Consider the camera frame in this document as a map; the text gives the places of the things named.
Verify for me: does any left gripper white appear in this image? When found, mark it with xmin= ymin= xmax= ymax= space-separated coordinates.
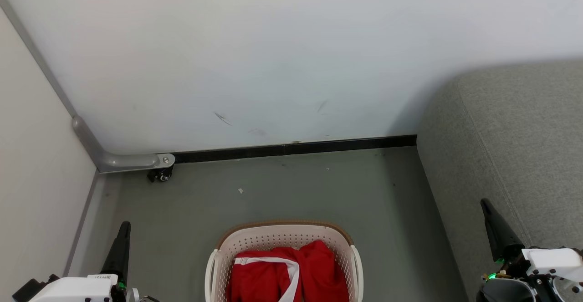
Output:
xmin=27 ymin=221 xmax=132 ymax=302

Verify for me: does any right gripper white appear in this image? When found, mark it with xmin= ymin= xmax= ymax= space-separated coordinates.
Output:
xmin=481 ymin=198 xmax=583 ymax=302

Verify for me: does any red garment plain white trim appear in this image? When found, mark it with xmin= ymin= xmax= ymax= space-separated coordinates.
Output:
xmin=226 ymin=246 xmax=310 ymax=302

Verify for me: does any grey fabric sofa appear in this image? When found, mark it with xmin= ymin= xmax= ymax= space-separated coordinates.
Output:
xmin=417 ymin=61 xmax=583 ymax=302

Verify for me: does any black caster wheel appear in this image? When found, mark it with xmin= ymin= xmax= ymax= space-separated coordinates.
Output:
xmin=147 ymin=166 xmax=174 ymax=183

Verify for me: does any beige perforated laundry basket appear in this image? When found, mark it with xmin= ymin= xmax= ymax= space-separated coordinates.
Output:
xmin=205 ymin=220 xmax=364 ymax=302

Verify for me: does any black baseboard strip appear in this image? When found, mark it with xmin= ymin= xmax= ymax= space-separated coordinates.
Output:
xmin=173 ymin=134 xmax=417 ymax=164

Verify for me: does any grey metal partition foot bracket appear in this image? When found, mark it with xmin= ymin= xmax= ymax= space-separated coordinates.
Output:
xmin=72 ymin=115 xmax=176 ymax=174

